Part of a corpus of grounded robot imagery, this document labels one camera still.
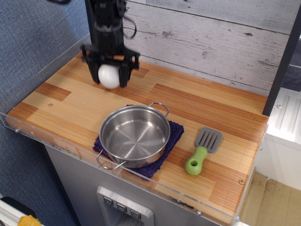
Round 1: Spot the white side cabinet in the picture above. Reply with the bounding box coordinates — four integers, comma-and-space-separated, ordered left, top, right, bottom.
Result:
255, 88, 301, 190

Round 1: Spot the black yellow object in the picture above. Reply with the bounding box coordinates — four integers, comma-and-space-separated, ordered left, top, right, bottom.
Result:
0, 197, 43, 226

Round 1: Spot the white toy mushroom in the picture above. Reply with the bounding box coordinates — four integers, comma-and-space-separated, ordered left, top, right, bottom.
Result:
98, 65, 120, 89

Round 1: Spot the black cable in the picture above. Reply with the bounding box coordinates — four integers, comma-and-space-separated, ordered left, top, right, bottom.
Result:
47, 0, 137, 40

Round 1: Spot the dark right post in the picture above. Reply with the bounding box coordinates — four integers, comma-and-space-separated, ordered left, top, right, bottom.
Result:
262, 6, 301, 116

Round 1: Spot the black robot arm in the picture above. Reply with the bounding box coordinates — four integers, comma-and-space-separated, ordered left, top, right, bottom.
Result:
81, 0, 140, 87

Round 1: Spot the stainless steel pot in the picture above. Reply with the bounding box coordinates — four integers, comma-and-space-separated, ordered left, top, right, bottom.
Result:
96, 101, 171, 170

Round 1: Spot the purple cloth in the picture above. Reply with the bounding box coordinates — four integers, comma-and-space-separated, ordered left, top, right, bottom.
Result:
92, 104, 185, 179

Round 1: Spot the clear acrylic guard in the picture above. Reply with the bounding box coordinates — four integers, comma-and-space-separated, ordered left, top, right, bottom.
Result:
5, 44, 268, 226

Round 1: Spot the green grey toy spatula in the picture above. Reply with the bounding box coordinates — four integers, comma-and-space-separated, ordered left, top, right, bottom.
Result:
185, 127, 222, 176

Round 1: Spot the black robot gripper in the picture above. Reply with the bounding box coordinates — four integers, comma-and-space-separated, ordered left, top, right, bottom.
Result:
81, 29, 140, 88

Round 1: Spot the silver dispenser panel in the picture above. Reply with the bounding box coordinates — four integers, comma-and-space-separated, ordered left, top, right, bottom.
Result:
96, 186, 155, 226

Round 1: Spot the grey toy fridge cabinet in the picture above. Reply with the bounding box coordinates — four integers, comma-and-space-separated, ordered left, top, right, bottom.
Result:
46, 146, 239, 226

